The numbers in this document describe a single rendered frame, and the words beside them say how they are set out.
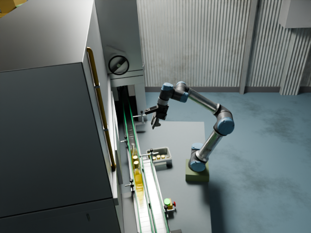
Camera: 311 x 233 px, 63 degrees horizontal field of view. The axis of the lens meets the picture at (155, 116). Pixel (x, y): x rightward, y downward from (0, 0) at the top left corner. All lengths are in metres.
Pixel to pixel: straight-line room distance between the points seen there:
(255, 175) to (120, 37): 2.32
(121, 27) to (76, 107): 1.64
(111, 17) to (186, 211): 1.82
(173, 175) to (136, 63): 1.20
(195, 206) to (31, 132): 1.42
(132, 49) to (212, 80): 2.76
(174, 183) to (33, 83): 1.58
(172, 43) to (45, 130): 3.96
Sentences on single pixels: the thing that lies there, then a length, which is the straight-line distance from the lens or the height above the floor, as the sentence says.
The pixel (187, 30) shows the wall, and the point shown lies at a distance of 4.79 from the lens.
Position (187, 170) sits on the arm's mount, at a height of 0.83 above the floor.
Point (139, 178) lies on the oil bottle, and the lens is 1.98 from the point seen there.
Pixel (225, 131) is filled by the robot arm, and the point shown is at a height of 1.35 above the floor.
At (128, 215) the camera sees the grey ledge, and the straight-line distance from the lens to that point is 1.96.
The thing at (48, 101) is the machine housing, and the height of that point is 1.99.
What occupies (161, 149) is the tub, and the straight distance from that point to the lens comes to 2.50.
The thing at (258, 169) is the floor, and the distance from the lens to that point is 3.61.
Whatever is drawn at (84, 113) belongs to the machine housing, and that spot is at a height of 1.92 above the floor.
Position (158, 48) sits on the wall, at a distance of 4.92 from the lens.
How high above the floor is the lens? 2.45
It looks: 33 degrees down
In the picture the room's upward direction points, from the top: 4 degrees counter-clockwise
